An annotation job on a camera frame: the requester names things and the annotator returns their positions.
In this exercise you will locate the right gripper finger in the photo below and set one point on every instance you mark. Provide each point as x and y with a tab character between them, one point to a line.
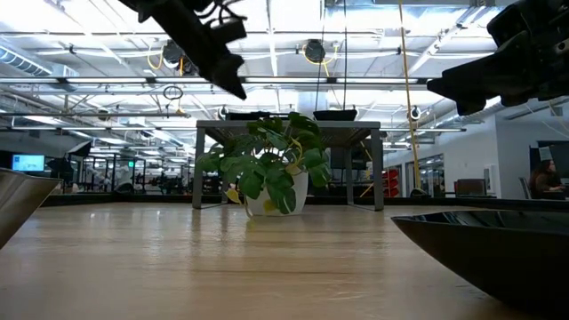
475	106
475	77

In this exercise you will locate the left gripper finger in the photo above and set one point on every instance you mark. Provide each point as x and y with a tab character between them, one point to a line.
231	75

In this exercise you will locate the leaf-shaped black plate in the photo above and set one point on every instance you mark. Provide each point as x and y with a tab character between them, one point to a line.
489	262

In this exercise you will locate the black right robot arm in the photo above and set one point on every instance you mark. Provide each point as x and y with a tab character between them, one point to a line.
533	22

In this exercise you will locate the green plant in white pot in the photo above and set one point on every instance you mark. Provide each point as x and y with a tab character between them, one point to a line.
266	169

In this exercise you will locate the person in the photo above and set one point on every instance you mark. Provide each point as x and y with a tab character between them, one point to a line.
544	180

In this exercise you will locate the red storage bins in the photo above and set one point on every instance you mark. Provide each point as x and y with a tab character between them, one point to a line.
392	178

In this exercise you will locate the black studio lamp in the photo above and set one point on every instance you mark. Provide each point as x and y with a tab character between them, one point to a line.
80	149
60	166

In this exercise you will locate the blue lit monitor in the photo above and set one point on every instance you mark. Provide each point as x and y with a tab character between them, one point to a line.
28	163

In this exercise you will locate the dark wall board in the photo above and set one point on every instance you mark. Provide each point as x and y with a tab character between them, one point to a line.
553	155

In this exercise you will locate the black aluminium table frame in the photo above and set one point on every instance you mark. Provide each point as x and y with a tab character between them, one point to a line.
133	200

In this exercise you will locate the grey ceiling air duct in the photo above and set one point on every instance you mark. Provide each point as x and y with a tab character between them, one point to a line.
22	62

